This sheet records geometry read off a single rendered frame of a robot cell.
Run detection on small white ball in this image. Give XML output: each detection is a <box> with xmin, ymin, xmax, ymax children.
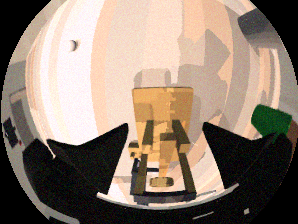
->
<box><xmin>64</xmin><ymin>40</ymin><xmax>77</xmax><ymax>52</ymax></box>

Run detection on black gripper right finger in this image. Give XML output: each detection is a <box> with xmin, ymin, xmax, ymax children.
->
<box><xmin>202</xmin><ymin>121</ymin><xmax>277</xmax><ymax>189</ymax></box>

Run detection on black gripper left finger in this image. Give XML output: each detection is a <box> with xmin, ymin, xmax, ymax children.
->
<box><xmin>45</xmin><ymin>123</ymin><xmax>129</xmax><ymax>196</ymax></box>

